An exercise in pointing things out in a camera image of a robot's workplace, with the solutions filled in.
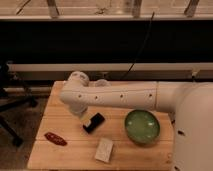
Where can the red pepper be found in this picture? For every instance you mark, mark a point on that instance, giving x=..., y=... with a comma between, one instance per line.
x=55, y=139

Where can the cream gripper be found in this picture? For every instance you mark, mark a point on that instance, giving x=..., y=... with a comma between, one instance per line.
x=87, y=125

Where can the black rectangular phone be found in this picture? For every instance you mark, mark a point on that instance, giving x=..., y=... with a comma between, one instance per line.
x=96, y=121

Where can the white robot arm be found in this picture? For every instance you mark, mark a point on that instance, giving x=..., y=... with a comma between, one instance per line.
x=190, y=102

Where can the green bowl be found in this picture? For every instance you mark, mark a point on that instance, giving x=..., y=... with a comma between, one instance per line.
x=141, y=126

